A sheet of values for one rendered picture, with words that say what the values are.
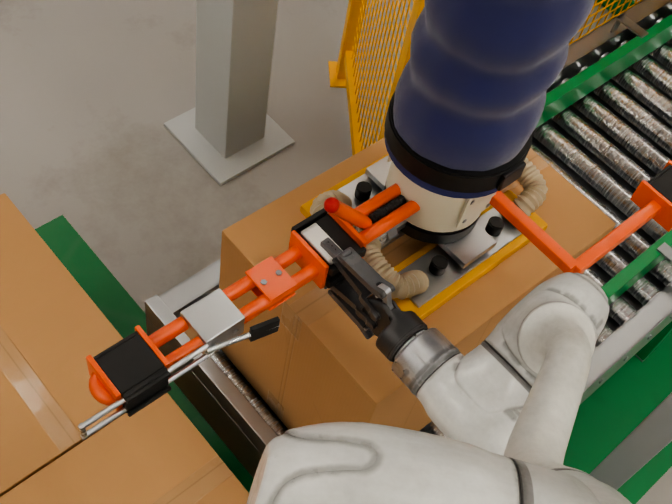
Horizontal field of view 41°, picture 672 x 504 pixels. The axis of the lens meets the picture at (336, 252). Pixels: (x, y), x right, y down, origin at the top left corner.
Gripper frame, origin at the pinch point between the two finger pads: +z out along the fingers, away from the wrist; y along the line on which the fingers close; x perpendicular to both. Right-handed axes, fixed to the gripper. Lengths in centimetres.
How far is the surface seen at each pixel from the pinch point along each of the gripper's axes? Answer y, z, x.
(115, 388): -2.5, -1.6, -37.3
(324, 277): -0.5, -4.2, -2.8
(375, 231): -1.0, -2.7, 8.9
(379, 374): 12.6, -17.7, -0.8
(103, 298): 108, 71, -1
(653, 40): 46, 19, 146
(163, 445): 53, 7, -25
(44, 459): 53, 18, -44
